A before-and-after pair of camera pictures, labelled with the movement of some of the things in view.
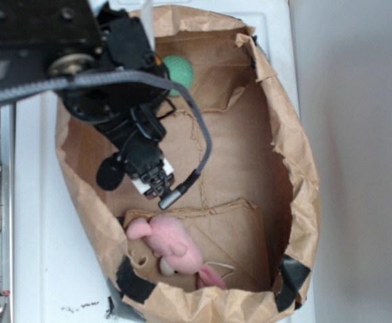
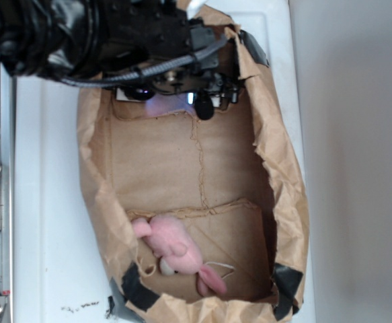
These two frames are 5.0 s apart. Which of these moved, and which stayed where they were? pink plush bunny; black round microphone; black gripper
Moved: black round microphone; black gripper
Stayed: pink plush bunny
